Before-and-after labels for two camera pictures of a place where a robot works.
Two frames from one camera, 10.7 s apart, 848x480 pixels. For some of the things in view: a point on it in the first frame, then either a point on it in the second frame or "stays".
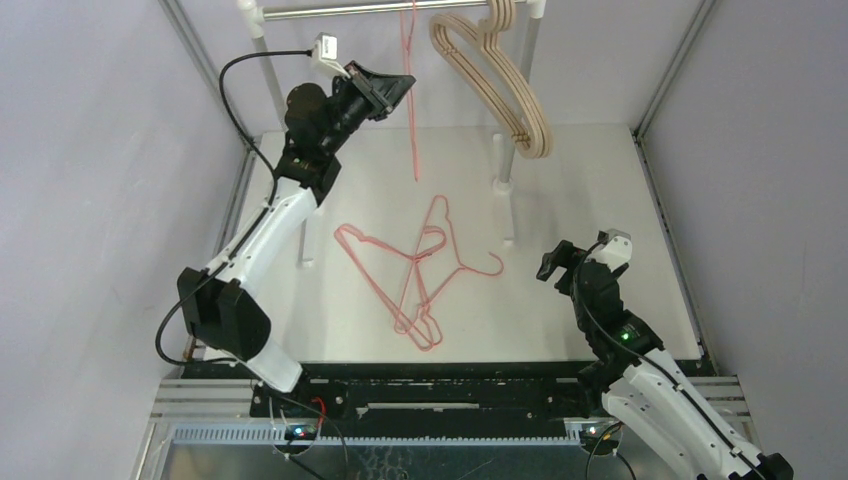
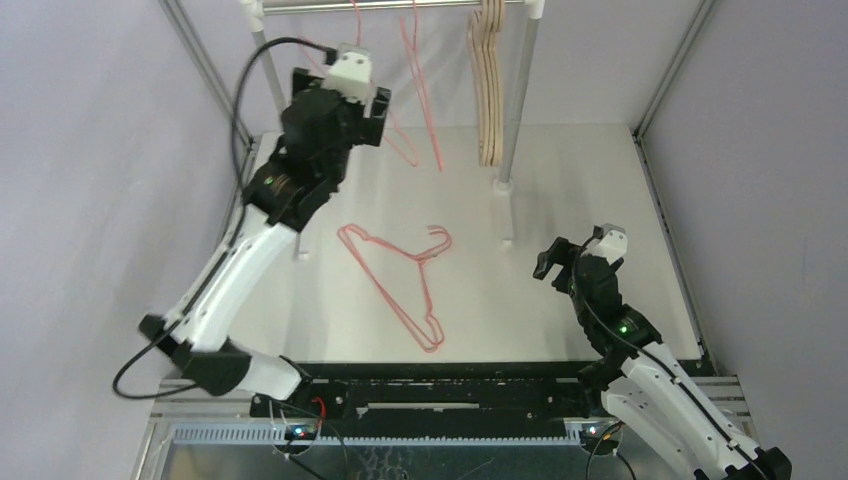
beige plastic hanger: (533, 134) to (485, 139)
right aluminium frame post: (652, 186) stays
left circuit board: (300, 432) stays
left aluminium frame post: (232, 107) stays
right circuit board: (592, 438) stays
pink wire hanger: (408, 51) to (418, 76)
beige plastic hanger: (534, 139) to (476, 45)
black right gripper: (572, 267) stays
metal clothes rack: (254, 13) stays
